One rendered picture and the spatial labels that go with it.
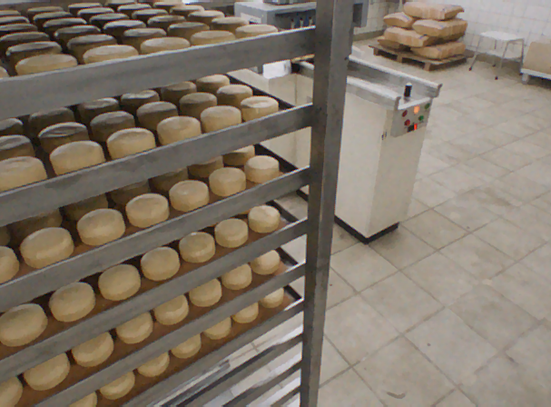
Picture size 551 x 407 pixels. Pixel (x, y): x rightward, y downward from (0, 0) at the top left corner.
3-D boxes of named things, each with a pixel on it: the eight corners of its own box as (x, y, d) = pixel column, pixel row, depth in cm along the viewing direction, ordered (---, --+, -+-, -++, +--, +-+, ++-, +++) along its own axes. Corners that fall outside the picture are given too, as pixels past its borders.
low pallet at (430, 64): (367, 53, 584) (368, 44, 578) (404, 45, 621) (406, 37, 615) (435, 73, 504) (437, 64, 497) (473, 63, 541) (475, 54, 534)
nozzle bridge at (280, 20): (238, 64, 240) (233, 2, 220) (329, 47, 274) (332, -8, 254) (268, 78, 218) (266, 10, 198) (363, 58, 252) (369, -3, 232)
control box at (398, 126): (388, 134, 191) (393, 107, 183) (421, 123, 202) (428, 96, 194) (395, 137, 189) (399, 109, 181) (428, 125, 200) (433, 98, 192)
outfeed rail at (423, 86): (231, 28, 327) (231, 19, 323) (235, 28, 328) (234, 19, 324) (436, 98, 192) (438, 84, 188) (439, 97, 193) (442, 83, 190)
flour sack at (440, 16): (398, 14, 541) (399, 1, 532) (417, 12, 563) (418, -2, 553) (445, 23, 496) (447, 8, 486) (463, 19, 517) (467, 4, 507)
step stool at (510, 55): (522, 75, 495) (536, 36, 469) (496, 80, 480) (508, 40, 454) (493, 65, 529) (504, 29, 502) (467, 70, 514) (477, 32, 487)
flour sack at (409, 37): (379, 39, 553) (381, 26, 543) (399, 35, 574) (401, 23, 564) (422, 50, 506) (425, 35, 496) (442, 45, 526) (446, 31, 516)
